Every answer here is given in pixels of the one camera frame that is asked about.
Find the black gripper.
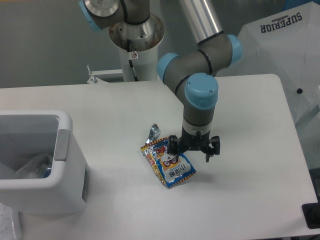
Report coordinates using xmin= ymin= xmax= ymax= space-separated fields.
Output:
xmin=167 ymin=127 xmax=221 ymax=163

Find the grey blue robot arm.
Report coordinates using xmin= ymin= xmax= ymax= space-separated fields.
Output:
xmin=79 ymin=0 xmax=242 ymax=160

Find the white trash can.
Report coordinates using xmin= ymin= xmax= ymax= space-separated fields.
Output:
xmin=0 ymin=110 xmax=90 ymax=214

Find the blue snack wrapper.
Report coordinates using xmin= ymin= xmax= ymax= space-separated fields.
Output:
xmin=140 ymin=123 xmax=196 ymax=188

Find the white Superior umbrella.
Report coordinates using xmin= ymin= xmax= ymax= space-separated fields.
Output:
xmin=217 ymin=2 xmax=320 ymax=122

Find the black device at table edge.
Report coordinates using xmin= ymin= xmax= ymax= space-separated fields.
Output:
xmin=302 ymin=202 xmax=320 ymax=229

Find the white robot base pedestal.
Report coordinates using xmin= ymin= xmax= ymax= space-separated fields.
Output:
xmin=87 ymin=13 xmax=165 ymax=84

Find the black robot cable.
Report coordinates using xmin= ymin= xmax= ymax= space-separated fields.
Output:
xmin=126 ymin=39 xmax=139 ymax=82

